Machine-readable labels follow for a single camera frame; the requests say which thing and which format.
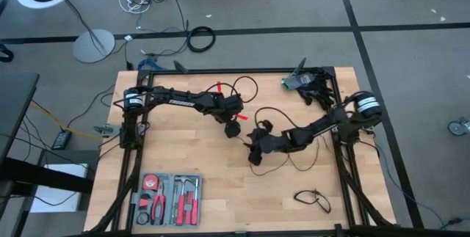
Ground white box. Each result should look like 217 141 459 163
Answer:
29 162 90 214

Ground right camera black cable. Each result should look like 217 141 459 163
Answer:
254 106 300 130

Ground red utility knife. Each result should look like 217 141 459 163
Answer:
138 192 152 209

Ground white floor lamp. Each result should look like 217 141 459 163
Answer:
15 0 117 64

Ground thin blue floor cable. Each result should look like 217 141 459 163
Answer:
374 143 451 229

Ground black aluminium rig frame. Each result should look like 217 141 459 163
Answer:
86 66 400 237

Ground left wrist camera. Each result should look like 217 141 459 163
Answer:
223 94 245 113

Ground black power adapter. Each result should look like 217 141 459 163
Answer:
51 130 73 151

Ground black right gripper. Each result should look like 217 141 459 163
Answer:
246 128 292 167

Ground red-handled screwdriver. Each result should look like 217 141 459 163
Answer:
191 178 200 227

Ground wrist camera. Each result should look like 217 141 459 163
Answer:
256 119 275 135
223 94 245 113

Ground black curved floor object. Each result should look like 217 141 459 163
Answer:
0 42 15 64

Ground coiled black cable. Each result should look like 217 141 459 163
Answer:
187 26 217 54

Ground grey tool kit case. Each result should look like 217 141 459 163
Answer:
131 172 203 229

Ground camera black cable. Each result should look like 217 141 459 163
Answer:
231 75 259 104
254 106 300 130

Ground grey caster wheel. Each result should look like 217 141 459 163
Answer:
447 116 470 136

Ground blue cable bundle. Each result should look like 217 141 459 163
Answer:
137 56 167 72

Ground thin dark cord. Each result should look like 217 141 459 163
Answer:
234 134 335 177

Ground yellow cable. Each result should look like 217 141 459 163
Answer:
29 100 106 142

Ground black cord spool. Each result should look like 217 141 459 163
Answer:
224 120 242 139

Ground red-handled pliers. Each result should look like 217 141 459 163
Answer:
150 182 167 227

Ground red bit holder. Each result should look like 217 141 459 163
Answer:
184 190 195 213

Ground black coated work glove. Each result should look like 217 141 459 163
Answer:
297 66 337 110

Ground grey small screwdriver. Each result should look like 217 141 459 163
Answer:
169 184 178 225

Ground red tape measure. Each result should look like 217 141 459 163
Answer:
141 174 160 192

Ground long black floor cable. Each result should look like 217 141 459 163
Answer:
161 0 190 34

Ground left camera black cable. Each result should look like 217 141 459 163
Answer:
231 75 259 104

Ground black-framed safety glasses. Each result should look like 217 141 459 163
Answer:
292 189 332 215

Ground black plug cable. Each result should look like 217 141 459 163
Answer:
438 216 470 230

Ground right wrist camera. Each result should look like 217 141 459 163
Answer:
256 119 275 135

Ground black desk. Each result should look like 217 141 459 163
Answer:
0 71 95 237

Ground red-handled hammer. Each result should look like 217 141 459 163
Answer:
173 175 191 227

